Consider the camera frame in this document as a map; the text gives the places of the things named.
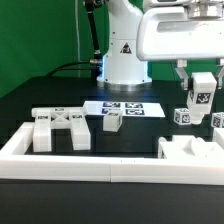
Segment white tagged cube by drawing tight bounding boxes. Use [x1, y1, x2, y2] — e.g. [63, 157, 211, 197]
[174, 108, 190, 125]
[211, 112, 224, 128]

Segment black table cables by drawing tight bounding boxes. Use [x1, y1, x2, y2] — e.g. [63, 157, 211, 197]
[45, 60, 101, 78]

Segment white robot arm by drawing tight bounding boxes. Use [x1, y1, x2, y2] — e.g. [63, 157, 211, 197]
[97, 0, 224, 90]

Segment black corrugated hose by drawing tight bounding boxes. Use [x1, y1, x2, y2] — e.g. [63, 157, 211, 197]
[83, 0, 108, 78]

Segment white chair seat part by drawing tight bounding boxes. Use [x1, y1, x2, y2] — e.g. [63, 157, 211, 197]
[158, 135, 224, 160]

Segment white thin cable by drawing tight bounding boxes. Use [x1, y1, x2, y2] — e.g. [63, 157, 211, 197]
[75, 0, 82, 78]

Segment white sheet with tags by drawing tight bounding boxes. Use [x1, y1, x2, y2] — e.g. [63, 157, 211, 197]
[83, 101, 165, 118]

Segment white U-shaped fence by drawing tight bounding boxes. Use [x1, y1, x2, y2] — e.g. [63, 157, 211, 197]
[0, 122, 224, 185]

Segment white tagged cube right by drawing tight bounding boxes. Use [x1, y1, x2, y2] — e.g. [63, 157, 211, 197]
[211, 112, 224, 128]

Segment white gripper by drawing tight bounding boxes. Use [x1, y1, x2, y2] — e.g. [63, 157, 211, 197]
[136, 6, 224, 90]

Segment white chair back frame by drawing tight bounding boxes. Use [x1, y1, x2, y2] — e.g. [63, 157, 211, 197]
[31, 107, 91, 152]

